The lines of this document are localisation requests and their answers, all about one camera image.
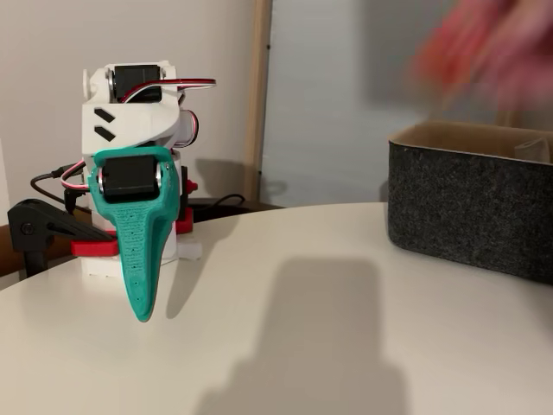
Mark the dark grey felt basket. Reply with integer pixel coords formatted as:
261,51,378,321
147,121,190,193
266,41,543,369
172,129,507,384
387,119,553,286

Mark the person's hand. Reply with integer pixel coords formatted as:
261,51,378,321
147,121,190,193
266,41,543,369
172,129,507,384
410,0,553,114

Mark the black clamp with red pad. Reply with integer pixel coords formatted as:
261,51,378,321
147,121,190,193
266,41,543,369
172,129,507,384
6,197,118,278
174,166,199,235

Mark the black barrel power plug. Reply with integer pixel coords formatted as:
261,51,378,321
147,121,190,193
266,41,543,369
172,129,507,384
63,187,84,214

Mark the grey shelf back panel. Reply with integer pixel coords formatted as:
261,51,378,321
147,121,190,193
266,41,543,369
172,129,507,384
258,0,476,209

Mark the red white black servo cable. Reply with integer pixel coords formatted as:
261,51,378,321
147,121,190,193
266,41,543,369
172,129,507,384
178,109,201,149
118,77,217,105
60,159,94,191

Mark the black power cable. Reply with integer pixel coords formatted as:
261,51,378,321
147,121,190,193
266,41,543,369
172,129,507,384
189,193,246,214

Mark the black USB cable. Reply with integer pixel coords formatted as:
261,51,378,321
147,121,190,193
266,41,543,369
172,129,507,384
29,166,94,215

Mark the light wooden shelf post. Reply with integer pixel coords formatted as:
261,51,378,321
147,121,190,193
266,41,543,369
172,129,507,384
243,0,275,202
494,107,526,129

